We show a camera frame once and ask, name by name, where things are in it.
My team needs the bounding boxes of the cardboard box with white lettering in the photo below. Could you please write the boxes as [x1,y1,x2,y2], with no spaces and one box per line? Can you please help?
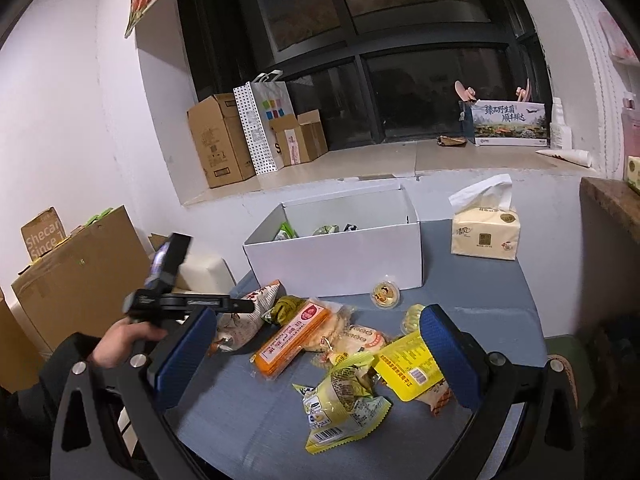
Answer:
[20,206,66,261]

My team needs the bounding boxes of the yellow snack packet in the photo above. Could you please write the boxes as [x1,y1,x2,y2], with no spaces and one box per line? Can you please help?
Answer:
[372,330,453,416]

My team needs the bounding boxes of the landscape printed box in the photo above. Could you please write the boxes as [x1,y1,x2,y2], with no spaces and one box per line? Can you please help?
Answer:
[472,100,551,147]

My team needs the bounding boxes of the pale cracker packet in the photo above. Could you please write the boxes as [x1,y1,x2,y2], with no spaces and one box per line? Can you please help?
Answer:
[307,304,353,353]

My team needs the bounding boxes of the long orange snack packet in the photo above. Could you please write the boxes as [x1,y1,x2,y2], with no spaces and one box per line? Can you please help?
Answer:
[250,299,332,380]

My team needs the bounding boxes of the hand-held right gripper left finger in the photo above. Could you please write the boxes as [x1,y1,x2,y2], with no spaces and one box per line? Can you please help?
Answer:
[50,306,218,480]

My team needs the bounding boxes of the brown stone counter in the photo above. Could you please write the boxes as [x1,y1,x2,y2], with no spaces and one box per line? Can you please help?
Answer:
[580,176,640,251]

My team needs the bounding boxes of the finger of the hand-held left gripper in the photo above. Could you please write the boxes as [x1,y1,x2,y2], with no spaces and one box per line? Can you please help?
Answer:
[160,294,256,315]

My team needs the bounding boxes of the cream cushioned stool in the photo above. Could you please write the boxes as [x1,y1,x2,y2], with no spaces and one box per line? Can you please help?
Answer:
[172,256,237,293]

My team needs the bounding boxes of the pale yellow small packet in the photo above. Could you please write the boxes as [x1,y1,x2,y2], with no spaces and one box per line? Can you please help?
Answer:
[401,304,426,336]

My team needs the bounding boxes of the round gold snack cup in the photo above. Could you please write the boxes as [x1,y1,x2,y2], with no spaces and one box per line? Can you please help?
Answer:
[370,282,401,308]

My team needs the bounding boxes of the white plastic bottle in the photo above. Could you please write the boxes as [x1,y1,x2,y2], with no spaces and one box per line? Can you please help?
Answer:
[550,97,573,150]

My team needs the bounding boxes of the yellow tissue pack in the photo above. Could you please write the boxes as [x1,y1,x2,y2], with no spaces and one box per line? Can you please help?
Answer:
[448,174,521,262]

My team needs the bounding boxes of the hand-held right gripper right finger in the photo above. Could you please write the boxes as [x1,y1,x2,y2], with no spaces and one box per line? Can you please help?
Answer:
[419,304,583,480]

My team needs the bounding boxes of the round rice cracker packet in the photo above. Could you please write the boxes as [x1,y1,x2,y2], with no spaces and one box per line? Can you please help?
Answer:
[320,324,390,366]

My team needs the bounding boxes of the dark framed window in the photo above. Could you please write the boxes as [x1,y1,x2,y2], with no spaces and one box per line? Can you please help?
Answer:
[175,0,553,151]

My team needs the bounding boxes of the person's left hand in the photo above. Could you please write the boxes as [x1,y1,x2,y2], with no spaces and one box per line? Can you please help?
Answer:
[92,317,168,368]

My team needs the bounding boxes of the person's left forearm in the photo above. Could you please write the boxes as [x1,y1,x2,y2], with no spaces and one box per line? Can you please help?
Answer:
[0,332,103,480]

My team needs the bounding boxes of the tall brown cardboard box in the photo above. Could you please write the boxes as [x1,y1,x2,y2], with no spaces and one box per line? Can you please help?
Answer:
[187,92,256,189]

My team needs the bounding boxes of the small cardboard flap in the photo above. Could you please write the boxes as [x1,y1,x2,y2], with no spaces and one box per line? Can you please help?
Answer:
[149,232,171,261]

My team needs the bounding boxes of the pink floral pouch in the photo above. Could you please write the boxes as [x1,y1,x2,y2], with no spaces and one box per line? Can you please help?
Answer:
[597,10,640,66]

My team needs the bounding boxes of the small open cardboard box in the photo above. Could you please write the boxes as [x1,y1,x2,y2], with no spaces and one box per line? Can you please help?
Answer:
[270,109,329,167]

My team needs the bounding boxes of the yellow-green barcode snack packet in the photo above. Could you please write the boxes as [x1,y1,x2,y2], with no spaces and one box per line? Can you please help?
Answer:
[292,351,393,456]

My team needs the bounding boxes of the white tube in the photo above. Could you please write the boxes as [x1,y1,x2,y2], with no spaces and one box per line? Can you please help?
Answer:
[536,147,593,168]

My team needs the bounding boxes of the blue-grey tablecloth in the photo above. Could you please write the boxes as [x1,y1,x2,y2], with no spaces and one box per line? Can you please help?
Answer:
[162,220,548,480]

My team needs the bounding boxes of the large brown cardboard box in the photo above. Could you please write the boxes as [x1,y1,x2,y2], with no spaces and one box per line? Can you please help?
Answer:
[11,205,153,356]

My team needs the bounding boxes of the olive green snack packet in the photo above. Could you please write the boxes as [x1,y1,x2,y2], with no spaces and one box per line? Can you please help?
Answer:
[262,296,306,326]

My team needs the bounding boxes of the polka dot paper bag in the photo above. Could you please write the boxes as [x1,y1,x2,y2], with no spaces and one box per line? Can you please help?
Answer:
[232,72,296,177]

